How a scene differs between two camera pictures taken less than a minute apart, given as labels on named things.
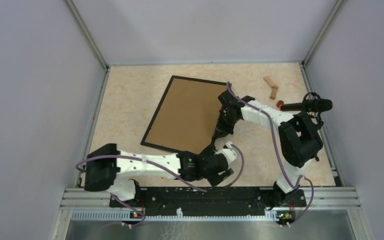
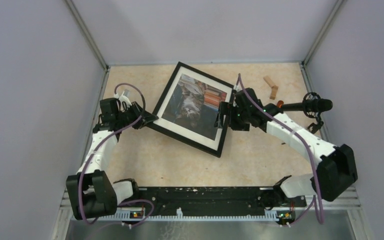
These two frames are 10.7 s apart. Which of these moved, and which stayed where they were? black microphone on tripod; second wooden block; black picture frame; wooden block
Moved: black picture frame
Stayed: wooden block; second wooden block; black microphone on tripod
